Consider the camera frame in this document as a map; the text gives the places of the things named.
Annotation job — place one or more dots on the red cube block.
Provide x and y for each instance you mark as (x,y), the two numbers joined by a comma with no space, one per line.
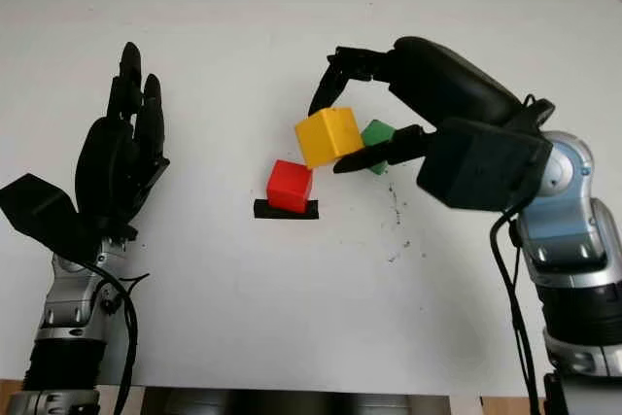
(289,186)

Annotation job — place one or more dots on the black tape strip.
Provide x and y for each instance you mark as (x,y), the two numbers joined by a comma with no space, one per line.
(262,211)

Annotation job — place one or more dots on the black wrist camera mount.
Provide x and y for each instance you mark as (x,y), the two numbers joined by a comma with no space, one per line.
(481,167)
(34,211)

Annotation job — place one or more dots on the black robot torso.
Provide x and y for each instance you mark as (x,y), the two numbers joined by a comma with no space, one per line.
(291,403)

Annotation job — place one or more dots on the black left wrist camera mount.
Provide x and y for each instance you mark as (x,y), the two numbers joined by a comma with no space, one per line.
(34,211)

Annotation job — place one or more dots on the green cube block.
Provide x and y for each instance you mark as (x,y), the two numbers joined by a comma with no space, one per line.
(379,133)

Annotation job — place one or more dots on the yellow cube block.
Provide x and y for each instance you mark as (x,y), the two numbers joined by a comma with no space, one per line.
(328,135)

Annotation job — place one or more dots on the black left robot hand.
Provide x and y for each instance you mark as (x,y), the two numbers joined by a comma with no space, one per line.
(116,162)

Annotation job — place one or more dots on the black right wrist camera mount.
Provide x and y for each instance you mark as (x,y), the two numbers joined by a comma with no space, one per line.
(481,167)

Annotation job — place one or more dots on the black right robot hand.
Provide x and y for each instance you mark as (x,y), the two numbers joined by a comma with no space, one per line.
(447,79)

